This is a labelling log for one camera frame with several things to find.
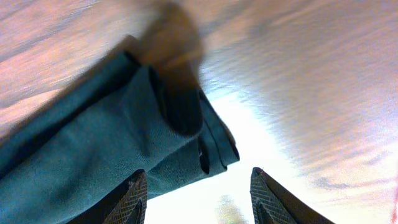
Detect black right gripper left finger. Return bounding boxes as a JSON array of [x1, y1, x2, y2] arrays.
[[68, 169, 147, 224]]

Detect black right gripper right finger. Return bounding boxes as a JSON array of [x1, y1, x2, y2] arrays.
[[250, 167, 333, 224]]

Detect black t-shirt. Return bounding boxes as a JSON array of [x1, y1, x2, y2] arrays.
[[1, 52, 239, 223]]

